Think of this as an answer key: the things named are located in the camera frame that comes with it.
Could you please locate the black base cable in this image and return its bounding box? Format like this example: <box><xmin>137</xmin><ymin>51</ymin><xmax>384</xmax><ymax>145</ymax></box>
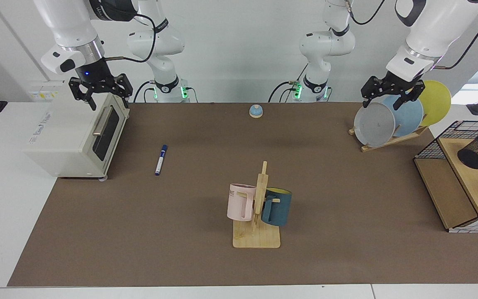
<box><xmin>133</xmin><ymin>81</ymin><xmax>156</xmax><ymax>103</ymax></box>
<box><xmin>268</xmin><ymin>62</ymin><xmax>308</xmax><ymax>103</ymax></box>

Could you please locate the wooden cup stand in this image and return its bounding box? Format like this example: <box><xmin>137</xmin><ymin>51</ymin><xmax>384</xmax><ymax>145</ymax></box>
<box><xmin>233</xmin><ymin>161</ymin><xmax>281</xmax><ymax>249</ymax></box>

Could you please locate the light blue plate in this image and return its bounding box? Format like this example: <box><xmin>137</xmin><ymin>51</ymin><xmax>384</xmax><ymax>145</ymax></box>
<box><xmin>382</xmin><ymin>91</ymin><xmax>424</xmax><ymax>137</ymax></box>

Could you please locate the wire basket with wooden floor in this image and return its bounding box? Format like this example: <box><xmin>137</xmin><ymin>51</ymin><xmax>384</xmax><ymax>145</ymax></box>
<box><xmin>413</xmin><ymin>120</ymin><xmax>478</xmax><ymax>234</ymax></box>

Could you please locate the blue whiteboard marker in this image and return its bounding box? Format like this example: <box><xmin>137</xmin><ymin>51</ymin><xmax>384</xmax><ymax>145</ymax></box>
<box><xmin>154</xmin><ymin>144</ymin><xmax>168</xmax><ymax>176</ymax></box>

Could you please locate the brown table cloth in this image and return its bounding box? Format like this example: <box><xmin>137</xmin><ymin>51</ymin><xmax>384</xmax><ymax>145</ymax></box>
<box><xmin>7</xmin><ymin>102</ymin><xmax>478</xmax><ymax>287</ymax></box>

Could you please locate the pink cup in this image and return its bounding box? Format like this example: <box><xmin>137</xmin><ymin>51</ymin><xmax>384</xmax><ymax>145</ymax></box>
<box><xmin>227</xmin><ymin>183</ymin><xmax>257</xmax><ymax>222</ymax></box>

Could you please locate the wooden plate rack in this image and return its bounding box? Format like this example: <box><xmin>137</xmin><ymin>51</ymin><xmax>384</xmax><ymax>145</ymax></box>
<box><xmin>349</xmin><ymin>125</ymin><xmax>429</xmax><ymax>152</ymax></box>

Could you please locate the yellow plate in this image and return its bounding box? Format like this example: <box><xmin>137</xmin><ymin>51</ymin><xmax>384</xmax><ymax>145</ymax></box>
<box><xmin>408</xmin><ymin>80</ymin><xmax>452</xmax><ymax>127</ymax></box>

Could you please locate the grey plate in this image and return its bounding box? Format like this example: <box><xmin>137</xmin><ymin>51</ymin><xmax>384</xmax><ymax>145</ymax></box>
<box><xmin>354</xmin><ymin>102</ymin><xmax>396</xmax><ymax>147</ymax></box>

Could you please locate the white box with yellow labels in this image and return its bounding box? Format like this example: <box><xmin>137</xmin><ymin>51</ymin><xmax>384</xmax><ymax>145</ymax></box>
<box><xmin>27</xmin><ymin>80</ymin><xmax>71</xmax><ymax>103</ymax></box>

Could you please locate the pale toaster oven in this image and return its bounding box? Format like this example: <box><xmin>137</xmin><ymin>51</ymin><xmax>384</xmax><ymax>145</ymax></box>
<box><xmin>23</xmin><ymin>80</ymin><xmax>131</xmax><ymax>180</ymax></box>

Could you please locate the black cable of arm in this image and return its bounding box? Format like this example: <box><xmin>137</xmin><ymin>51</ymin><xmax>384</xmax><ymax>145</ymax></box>
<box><xmin>433</xmin><ymin>0</ymin><xmax>478</xmax><ymax>70</ymax></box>
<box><xmin>105</xmin><ymin>12</ymin><xmax>157</xmax><ymax>64</ymax></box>

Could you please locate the dark blue cup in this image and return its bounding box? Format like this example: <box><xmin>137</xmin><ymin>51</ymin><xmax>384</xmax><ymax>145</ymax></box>
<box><xmin>261</xmin><ymin>188</ymin><xmax>293</xmax><ymax>227</ymax></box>

